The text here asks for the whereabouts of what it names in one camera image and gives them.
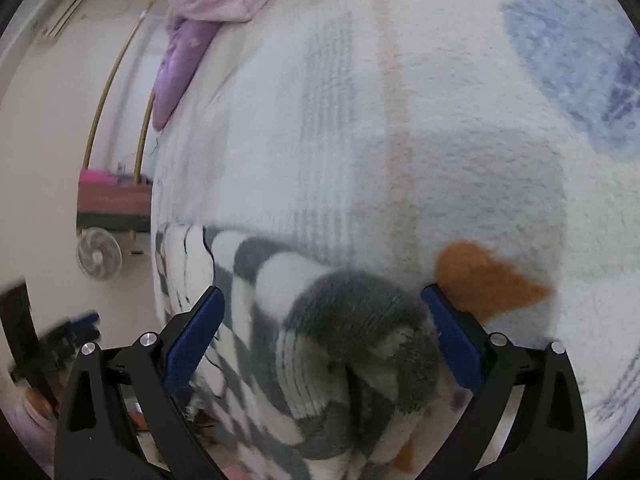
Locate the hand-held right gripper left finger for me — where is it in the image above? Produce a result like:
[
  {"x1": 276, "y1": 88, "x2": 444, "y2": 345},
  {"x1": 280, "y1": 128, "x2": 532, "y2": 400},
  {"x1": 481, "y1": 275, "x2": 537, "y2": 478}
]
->
[{"x1": 54, "y1": 286, "x2": 226, "y2": 480}]

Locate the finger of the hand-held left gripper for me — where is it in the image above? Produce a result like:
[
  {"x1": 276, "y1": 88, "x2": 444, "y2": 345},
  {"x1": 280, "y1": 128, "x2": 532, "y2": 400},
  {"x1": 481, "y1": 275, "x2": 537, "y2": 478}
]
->
[{"x1": 42, "y1": 311, "x2": 102, "y2": 361}]

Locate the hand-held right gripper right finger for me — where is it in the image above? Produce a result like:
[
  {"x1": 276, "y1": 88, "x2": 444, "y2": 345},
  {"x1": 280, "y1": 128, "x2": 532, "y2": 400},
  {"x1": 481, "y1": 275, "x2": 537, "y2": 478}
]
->
[{"x1": 420, "y1": 284, "x2": 590, "y2": 480}]

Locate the grey white checkered sweater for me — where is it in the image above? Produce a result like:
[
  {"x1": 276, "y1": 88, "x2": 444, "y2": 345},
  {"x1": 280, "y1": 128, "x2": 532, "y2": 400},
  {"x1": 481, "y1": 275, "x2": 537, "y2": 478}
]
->
[{"x1": 152, "y1": 222, "x2": 451, "y2": 480}]

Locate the person's left forearm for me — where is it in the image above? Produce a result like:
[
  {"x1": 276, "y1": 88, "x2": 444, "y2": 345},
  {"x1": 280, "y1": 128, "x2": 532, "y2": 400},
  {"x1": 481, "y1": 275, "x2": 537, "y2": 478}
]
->
[{"x1": 0, "y1": 400, "x2": 58, "y2": 478}]

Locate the white floor fan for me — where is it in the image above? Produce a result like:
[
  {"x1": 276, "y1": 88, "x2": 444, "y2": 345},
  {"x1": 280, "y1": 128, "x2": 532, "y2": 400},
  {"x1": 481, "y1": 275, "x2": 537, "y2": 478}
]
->
[{"x1": 76, "y1": 226, "x2": 123, "y2": 279}]

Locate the pink topped bench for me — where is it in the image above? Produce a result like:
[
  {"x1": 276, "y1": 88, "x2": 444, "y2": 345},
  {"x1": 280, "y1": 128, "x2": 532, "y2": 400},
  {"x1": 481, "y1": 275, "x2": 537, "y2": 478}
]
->
[{"x1": 77, "y1": 169, "x2": 154, "y2": 233}]

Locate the curved golden pole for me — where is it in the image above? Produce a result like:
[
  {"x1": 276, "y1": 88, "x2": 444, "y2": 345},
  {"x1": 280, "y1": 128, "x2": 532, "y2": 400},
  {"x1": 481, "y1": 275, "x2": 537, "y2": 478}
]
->
[
  {"x1": 82, "y1": 0, "x2": 153, "y2": 168},
  {"x1": 134, "y1": 92, "x2": 157, "y2": 179}
]

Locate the printed bed blanket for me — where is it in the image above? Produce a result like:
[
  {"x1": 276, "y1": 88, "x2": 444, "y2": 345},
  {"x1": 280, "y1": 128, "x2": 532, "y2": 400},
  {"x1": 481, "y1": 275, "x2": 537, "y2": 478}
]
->
[{"x1": 150, "y1": 0, "x2": 640, "y2": 480}]

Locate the purple floral quilt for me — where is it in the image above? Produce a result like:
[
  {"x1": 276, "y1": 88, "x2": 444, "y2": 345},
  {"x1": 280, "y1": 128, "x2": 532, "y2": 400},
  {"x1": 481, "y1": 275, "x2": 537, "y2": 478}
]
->
[{"x1": 151, "y1": 0, "x2": 296, "y2": 131}]

